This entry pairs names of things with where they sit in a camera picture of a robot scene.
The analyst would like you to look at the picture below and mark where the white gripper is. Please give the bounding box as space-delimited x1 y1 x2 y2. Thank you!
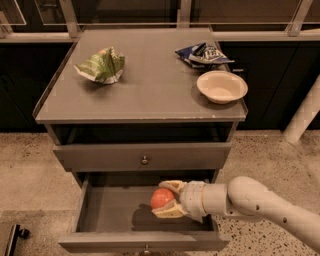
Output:
152 180 207 223

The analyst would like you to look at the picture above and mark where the red apple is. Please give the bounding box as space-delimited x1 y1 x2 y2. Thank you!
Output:
150 188 175 209

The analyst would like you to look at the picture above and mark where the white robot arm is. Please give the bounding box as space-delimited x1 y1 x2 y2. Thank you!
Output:
150 176 320 252

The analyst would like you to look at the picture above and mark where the grey top drawer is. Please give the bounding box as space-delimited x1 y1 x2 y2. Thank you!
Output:
53 143 231 172

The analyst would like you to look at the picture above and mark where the open grey middle drawer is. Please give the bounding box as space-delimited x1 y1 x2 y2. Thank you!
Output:
59 175 230 253

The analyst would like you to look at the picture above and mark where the grey drawer cabinet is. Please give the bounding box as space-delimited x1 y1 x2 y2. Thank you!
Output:
34 28 247 181

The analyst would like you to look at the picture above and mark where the round metal top knob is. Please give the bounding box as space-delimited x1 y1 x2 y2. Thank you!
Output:
140 156 150 165

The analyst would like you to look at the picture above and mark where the round metal knob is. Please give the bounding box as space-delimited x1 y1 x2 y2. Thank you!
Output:
140 156 150 165
140 249 152 256

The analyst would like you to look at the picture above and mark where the round metal middle knob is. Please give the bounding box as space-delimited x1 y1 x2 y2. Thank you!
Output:
140 249 152 256

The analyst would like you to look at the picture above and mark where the white paper bowl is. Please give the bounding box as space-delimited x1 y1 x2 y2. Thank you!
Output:
197 71 248 104

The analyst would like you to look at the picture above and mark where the blue crumpled chip bag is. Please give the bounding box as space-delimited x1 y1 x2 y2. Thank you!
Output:
175 42 233 69

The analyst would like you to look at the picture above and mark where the green crumpled chip bag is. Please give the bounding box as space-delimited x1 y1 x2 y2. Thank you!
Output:
74 47 125 84

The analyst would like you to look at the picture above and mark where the black object on floor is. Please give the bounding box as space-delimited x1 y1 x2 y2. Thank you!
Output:
4 224 30 256

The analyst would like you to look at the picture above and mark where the metal railing frame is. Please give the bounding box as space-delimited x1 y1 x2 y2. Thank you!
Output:
0 0 320 43

